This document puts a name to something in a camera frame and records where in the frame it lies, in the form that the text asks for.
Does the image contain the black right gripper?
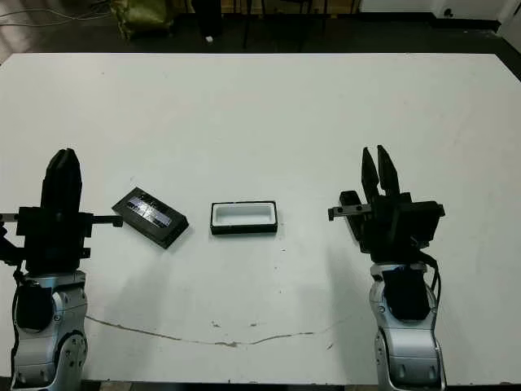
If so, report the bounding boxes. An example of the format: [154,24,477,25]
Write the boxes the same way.
[326,143,429,266]

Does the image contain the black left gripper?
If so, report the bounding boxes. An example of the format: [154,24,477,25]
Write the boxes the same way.
[0,148,125,274]

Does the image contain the black box lid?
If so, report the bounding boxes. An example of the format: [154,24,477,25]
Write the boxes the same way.
[112,186,191,250]

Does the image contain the black box with white lining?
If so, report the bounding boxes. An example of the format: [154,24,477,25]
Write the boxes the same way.
[209,199,281,236]

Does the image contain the yellow-green sack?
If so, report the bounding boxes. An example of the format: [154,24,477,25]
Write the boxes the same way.
[116,0,174,40]

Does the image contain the black upright stand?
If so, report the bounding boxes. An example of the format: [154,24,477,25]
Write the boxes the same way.
[198,0,224,40]

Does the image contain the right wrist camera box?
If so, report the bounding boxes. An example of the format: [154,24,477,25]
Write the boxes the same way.
[395,199,445,250]

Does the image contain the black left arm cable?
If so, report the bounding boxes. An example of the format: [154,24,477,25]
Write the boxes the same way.
[0,227,26,380]

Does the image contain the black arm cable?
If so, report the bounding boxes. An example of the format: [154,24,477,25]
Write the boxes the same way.
[421,248,444,310]
[0,227,26,380]

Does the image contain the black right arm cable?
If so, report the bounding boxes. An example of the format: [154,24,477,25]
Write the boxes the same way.
[421,248,444,310]

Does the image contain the white floor cable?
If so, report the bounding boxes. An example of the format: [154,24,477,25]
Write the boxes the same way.
[0,6,119,28]

